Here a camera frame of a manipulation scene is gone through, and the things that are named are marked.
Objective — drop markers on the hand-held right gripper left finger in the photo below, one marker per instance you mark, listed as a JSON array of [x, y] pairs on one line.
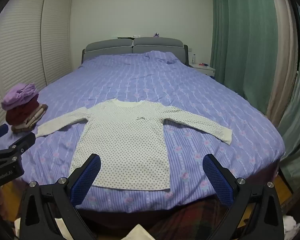
[[86, 177]]

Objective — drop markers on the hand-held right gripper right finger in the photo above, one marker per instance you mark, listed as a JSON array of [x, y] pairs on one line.
[[217, 177]]

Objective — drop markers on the white polka dot shirt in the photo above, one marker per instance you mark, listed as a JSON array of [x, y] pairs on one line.
[[122, 140]]

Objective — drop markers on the dark red folded garment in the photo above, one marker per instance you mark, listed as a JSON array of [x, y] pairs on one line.
[[21, 113]]

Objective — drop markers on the purple folded garment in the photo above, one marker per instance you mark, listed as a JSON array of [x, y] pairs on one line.
[[18, 96]]

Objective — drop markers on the dark plaid rug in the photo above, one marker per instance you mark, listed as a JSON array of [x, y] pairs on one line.
[[190, 220]]

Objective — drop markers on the white louvred wardrobe door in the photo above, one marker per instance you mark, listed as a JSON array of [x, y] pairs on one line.
[[57, 37], [15, 62]]

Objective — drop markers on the white cloth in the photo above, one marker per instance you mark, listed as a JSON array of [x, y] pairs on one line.
[[138, 233], [291, 227]]

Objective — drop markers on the purple floral striped bedsheet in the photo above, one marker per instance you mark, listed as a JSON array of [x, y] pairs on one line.
[[190, 100]]

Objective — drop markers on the green curtain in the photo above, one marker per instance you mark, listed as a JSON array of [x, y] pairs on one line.
[[237, 35], [298, 110]]

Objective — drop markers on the white nightstand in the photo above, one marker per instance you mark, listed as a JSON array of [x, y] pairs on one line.
[[204, 68]]

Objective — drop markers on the small red items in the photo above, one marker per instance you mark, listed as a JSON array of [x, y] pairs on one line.
[[203, 64]]

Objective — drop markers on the clear plastic bottle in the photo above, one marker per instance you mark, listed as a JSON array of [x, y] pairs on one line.
[[194, 58]]

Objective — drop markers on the beige curtain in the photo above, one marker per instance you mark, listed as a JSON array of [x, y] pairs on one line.
[[282, 55]]

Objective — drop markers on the grey padded bed headboard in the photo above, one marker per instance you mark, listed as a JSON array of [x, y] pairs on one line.
[[140, 45]]

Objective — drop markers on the small purple toy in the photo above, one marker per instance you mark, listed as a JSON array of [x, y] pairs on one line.
[[156, 34]]

